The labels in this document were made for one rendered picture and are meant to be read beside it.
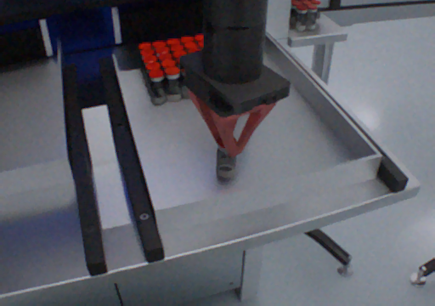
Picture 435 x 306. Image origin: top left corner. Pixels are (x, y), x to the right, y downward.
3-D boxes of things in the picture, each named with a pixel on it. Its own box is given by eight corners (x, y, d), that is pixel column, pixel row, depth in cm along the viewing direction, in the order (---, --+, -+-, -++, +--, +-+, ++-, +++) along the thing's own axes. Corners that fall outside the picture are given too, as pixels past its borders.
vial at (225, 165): (213, 167, 50) (213, 138, 47) (231, 163, 50) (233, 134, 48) (219, 180, 48) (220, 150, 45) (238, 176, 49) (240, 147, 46)
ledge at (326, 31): (261, 19, 89) (261, 12, 88) (313, 14, 93) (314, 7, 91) (290, 48, 79) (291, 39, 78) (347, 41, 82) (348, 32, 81)
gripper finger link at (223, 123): (234, 121, 51) (238, 51, 45) (272, 155, 47) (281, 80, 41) (184, 141, 48) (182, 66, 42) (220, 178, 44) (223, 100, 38)
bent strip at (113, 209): (90, 147, 54) (81, 109, 50) (113, 143, 54) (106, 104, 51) (103, 229, 43) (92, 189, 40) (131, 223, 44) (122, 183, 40)
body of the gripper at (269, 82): (229, 57, 47) (232, -7, 42) (290, 100, 40) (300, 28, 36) (177, 72, 44) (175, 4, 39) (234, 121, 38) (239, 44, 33)
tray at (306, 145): (115, 73, 68) (112, 54, 66) (264, 50, 74) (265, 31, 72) (158, 233, 43) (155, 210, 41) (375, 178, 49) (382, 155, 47)
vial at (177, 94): (165, 95, 63) (162, 67, 60) (179, 93, 63) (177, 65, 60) (168, 103, 61) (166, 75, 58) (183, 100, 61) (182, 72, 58)
